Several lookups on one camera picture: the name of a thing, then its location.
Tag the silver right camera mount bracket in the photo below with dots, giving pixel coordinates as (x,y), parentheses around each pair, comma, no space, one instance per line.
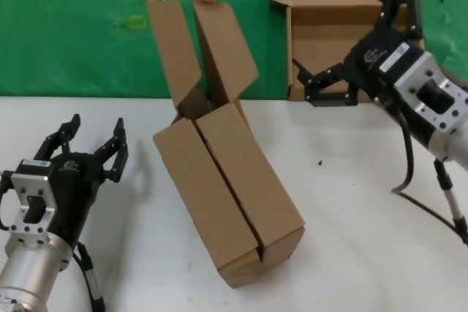
(411,83)

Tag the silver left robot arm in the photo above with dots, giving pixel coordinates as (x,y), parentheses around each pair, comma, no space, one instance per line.
(29,268)

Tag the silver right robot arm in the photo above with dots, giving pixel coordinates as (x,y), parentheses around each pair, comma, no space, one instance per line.
(453,147)

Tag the brown cardboard box, narrow lid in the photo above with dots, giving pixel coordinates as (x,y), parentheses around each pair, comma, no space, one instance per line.
(204,191)

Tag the brown cardboard box, wide lid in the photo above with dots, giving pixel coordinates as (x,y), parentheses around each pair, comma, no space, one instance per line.
(252,180)

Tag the silver left camera mount bracket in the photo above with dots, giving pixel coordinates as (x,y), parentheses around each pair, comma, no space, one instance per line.
(25,184)

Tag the green cloth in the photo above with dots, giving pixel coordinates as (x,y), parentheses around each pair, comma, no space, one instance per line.
(73,34)

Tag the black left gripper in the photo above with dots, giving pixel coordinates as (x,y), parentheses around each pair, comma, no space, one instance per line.
(77,188)

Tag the yellow rubber band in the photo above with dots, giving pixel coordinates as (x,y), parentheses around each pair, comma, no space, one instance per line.
(136,21)

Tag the brown cardboard box with hole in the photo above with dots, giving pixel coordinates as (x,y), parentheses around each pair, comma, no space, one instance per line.
(329,27)

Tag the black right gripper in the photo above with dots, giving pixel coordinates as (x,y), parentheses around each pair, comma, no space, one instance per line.
(369,67)

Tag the silver camera mount bracket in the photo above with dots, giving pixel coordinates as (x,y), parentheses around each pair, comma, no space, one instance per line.
(25,184)
(411,83)

